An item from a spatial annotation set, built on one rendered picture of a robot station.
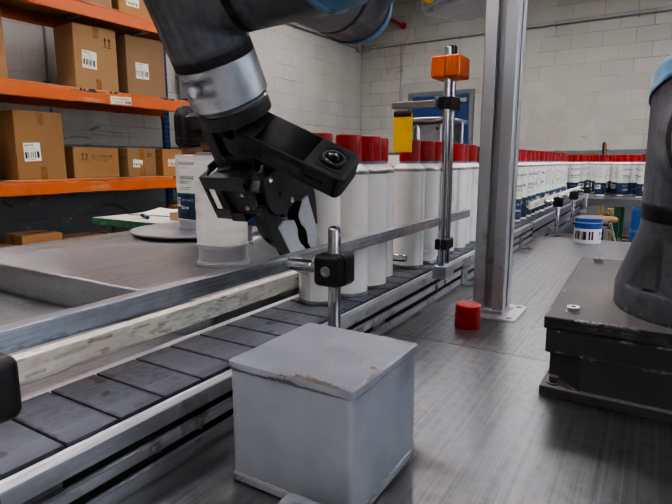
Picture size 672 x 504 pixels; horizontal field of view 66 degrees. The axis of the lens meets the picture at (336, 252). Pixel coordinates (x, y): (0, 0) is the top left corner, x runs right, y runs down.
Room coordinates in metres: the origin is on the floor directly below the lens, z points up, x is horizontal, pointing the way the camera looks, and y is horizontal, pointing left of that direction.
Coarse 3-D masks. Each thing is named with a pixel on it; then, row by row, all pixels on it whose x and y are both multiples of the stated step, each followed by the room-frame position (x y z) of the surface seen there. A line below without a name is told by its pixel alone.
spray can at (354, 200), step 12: (348, 144) 0.65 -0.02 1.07; (360, 144) 0.66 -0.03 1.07; (360, 156) 0.66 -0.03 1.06; (360, 168) 0.65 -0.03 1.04; (360, 180) 0.65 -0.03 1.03; (348, 192) 0.64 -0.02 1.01; (360, 192) 0.65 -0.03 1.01; (348, 204) 0.64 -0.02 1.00; (360, 204) 0.65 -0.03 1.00; (348, 216) 0.64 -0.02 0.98; (360, 216) 0.65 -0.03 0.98; (348, 228) 0.64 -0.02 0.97; (360, 228) 0.65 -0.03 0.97; (360, 252) 0.65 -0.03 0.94; (360, 264) 0.65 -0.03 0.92; (360, 276) 0.65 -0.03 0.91; (348, 288) 0.64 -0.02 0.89; (360, 288) 0.65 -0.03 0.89
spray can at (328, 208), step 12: (312, 132) 0.62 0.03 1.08; (324, 132) 0.62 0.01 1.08; (324, 204) 0.61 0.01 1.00; (336, 204) 0.62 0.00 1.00; (324, 216) 0.61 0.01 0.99; (336, 216) 0.62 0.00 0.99; (324, 228) 0.61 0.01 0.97; (324, 240) 0.61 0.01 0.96; (300, 276) 0.62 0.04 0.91; (312, 276) 0.61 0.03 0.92; (300, 288) 0.62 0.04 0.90; (312, 288) 0.61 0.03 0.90; (324, 288) 0.61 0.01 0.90; (300, 300) 0.62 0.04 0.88; (312, 300) 0.61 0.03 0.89; (324, 300) 0.61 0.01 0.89
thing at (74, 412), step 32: (384, 288) 0.70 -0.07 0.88; (256, 320) 0.55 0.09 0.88; (288, 320) 0.55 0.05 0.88; (320, 320) 0.55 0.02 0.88; (160, 352) 0.45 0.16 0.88; (192, 352) 0.46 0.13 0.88; (224, 352) 0.45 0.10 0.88; (96, 384) 0.38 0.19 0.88; (128, 384) 0.38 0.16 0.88; (160, 384) 0.38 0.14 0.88; (192, 384) 0.39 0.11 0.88; (32, 416) 0.33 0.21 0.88; (64, 416) 0.33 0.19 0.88; (96, 416) 0.33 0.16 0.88; (128, 416) 0.34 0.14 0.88; (0, 448) 0.29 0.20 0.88; (32, 448) 0.29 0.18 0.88; (64, 448) 0.30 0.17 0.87; (0, 480) 0.27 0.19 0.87
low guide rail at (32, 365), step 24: (240, 288) 0.55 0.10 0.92; (264, 288) 0.58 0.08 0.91; (288, 288) 0.62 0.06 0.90; (168, 312) 0.46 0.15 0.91; (192, 312) 0.49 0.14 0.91; (216, 312) 0.51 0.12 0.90; (96, 336) 0.40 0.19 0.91; (120, 336) 0.42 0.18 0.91; (144, 336) 0.44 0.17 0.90; (24, 360) 0.35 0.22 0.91; (48, 360) 0.37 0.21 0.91; (72, 360) 0.38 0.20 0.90
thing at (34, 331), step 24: (456, 216) 0.92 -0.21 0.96; (360, 240) 0.61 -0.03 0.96; (384, 240) 0.67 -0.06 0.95; (264, 264) 0.46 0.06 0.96; (168, 288) 0.37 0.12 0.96; (192, 288) 0.39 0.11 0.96; (216, 288) 0.41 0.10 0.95; (72, 312) 0.30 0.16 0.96; (96, 312) 0.32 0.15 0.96; (120, 312) 0.33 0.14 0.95; (144, 312) 0.35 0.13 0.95; (0, 336) 0.27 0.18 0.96; (24, 336) 0.28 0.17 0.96; (48, 336) 0.29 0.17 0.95
